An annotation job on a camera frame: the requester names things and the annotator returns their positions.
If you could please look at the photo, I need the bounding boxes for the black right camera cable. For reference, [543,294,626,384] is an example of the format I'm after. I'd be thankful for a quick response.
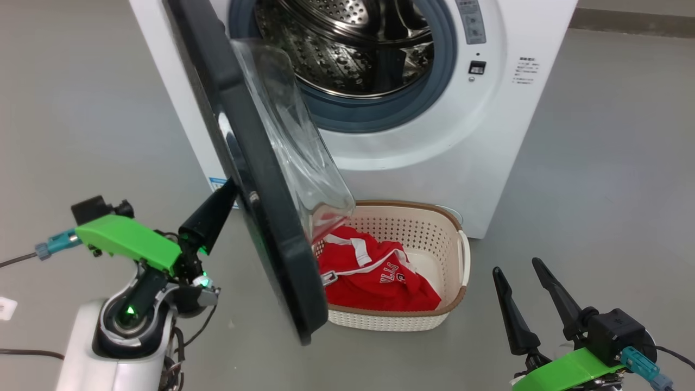
[649,344,695,373]

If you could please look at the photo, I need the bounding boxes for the grey warning sticker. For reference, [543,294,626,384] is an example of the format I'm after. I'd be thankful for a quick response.
[455,0,488,45]

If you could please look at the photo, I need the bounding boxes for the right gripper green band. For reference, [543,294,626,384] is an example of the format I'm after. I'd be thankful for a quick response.
[492,257,626,391]

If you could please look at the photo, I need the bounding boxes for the dark cable on floor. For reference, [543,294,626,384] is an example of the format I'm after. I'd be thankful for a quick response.
[0,348,66,361]

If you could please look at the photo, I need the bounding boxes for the white front-load washing machine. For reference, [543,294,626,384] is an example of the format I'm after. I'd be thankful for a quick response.
[129,0,579,240]

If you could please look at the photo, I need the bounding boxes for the red white striped shorts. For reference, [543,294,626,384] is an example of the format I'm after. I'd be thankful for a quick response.
[320,225,406,269]

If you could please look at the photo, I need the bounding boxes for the black camera cable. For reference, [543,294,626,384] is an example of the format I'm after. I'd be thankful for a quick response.
[649,344,695,373]
[0,251,41,270]

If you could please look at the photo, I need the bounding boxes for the teal camera connector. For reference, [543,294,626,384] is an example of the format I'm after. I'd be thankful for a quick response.
[35,229,83,261]
[620,346,674,391]

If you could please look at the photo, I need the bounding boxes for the red basketball jersey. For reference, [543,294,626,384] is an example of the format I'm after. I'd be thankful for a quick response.
[318,239,442,312]

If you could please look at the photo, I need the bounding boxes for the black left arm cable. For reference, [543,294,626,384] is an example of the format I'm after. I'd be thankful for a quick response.
[160,304,219,391]

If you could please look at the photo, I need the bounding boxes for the black left camera cable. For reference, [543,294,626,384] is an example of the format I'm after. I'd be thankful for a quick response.
[0,251,41,270]

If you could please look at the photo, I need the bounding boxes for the cream perforated laundry basket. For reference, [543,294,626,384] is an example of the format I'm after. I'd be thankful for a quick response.
[312,200,471,332]

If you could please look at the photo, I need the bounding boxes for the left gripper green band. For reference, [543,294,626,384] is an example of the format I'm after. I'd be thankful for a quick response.
[74,178,239,308]

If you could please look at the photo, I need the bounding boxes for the teal left camera connector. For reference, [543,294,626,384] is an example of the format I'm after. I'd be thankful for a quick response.
[35,229,83,261]

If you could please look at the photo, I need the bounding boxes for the teal right camera connector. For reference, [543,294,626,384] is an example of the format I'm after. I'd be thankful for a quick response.
[620,346,674,391]

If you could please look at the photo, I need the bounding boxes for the black round glass washer door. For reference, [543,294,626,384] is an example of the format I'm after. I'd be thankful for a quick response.
[163,0,357,346]

